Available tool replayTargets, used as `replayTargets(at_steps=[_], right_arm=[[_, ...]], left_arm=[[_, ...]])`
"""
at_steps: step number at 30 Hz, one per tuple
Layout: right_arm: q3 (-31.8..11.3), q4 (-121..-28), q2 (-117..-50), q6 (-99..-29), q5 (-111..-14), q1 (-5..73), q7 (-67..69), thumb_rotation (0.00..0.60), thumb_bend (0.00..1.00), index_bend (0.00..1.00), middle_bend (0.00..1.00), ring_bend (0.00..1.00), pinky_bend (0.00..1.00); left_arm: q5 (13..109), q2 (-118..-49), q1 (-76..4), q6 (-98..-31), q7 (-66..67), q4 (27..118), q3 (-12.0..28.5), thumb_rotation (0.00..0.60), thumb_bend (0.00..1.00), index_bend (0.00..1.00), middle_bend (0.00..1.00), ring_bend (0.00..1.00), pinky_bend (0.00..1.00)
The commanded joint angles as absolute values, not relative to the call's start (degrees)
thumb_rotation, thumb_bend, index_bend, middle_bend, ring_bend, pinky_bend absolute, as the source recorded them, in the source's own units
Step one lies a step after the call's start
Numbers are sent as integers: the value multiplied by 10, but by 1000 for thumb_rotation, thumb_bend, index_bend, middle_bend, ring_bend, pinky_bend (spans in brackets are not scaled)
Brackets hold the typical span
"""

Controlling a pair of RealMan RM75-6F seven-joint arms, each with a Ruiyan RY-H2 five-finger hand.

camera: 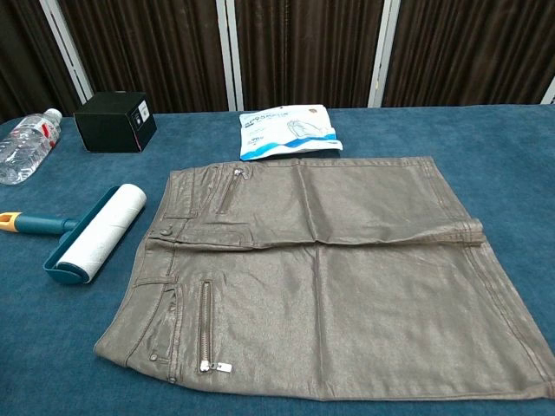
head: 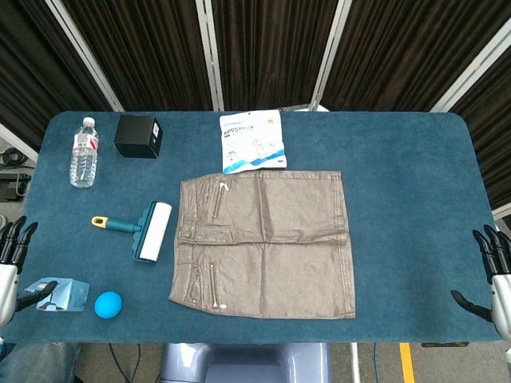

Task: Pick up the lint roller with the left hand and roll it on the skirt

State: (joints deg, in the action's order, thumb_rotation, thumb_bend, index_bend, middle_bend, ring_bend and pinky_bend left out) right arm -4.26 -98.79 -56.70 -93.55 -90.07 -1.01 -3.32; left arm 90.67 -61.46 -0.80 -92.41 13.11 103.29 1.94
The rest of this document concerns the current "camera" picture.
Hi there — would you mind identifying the teal lint roller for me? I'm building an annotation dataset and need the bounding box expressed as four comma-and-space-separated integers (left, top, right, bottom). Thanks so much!
0, 183, 147, 286

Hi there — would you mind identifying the dark curtain folding screen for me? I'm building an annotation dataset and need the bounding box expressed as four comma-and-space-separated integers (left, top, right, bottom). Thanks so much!
0, 0, 555, 125

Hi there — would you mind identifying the black cardboard box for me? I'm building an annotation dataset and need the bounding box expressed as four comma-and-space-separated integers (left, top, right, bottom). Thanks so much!
73, 91, 158, 154

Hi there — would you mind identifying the blue velvet tablecloth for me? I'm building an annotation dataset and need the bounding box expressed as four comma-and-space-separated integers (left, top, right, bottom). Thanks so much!
0, 102, 555, 416

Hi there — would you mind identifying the white KP95 mask package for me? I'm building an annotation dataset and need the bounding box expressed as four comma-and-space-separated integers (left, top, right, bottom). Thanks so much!
238, 104, 343, 162

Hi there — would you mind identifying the clear plastic water bottle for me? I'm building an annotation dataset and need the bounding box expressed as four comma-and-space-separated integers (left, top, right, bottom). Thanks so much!
0, 107, 63, 186

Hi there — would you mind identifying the metallic taupe zipper skirt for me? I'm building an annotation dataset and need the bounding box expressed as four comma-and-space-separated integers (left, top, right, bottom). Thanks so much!
94, 156, 555, 402

